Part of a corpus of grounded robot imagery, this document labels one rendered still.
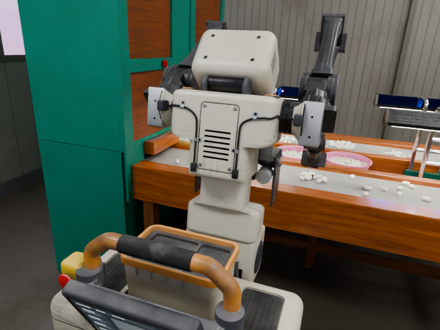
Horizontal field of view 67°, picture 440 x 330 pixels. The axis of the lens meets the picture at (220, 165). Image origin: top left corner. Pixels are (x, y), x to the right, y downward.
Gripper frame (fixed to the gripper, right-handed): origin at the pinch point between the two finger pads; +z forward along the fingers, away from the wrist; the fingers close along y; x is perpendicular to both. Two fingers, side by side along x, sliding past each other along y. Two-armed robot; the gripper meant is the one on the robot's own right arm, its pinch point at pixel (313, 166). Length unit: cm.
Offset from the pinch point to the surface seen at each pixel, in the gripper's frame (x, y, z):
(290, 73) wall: -141, 41, 120
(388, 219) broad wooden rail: 18.5, -32.0, -2.8
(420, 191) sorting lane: -5, -49, 22
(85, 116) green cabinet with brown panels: 2, 108, -23
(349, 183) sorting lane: -1.7, -17.3, 18.4
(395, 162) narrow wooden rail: -32, -43, 52
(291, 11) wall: -181, 46, 84
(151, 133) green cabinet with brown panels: -7, 87, 4
